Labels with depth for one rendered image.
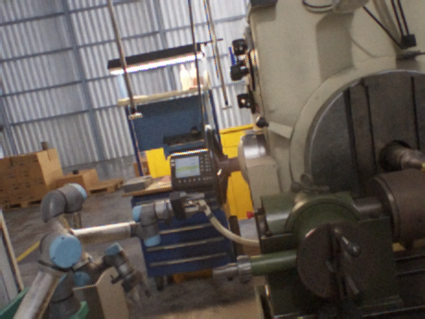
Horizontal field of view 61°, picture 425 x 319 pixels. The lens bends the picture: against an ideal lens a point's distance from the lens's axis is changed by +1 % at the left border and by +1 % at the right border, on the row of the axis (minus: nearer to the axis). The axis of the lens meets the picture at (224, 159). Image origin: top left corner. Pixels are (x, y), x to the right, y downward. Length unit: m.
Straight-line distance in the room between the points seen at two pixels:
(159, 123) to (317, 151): 2.44
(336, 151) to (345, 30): 0.42
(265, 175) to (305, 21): 0.54
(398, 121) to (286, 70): 0.40
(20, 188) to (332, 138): 8.38
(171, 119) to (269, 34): 2.28
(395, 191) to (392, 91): 0.39
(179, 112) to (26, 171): 6.02
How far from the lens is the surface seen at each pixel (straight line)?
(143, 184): 3.13
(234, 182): 4.19
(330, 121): 1.24
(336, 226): 0.83
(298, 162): 1.31
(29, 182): 9.05
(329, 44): 1.35
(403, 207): 1.02
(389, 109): 1.29
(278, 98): 1.31
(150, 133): 3.54
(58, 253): 1.51
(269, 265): 0.89
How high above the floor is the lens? 1.58
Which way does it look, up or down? 10 degrees down
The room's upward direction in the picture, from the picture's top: 11 degrees counter-clockwise
